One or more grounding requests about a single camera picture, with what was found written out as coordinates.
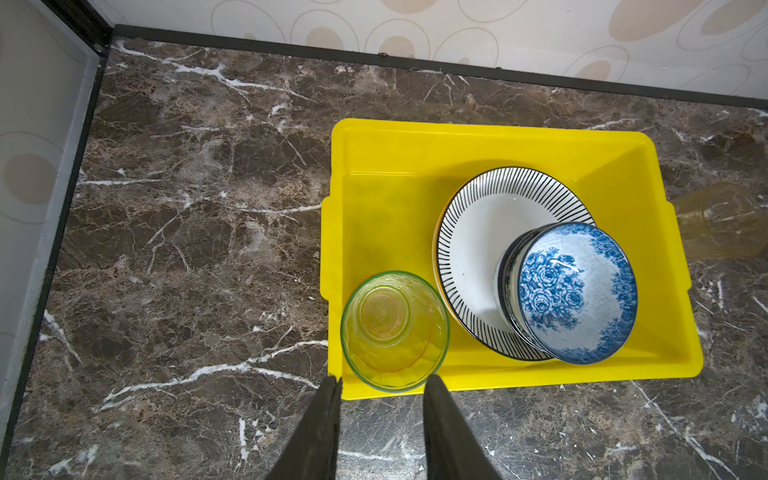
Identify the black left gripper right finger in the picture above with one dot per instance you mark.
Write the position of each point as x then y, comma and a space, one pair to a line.
452, 451

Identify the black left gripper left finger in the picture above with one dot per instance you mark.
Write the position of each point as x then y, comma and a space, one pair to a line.
312, 450

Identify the green translucent cup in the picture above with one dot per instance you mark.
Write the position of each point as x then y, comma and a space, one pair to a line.
436, 348

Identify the white black-striped-rim plate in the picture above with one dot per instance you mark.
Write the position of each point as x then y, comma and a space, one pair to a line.
482, 219

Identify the amber translucent cup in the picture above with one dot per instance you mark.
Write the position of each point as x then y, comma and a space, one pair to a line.
721, 221

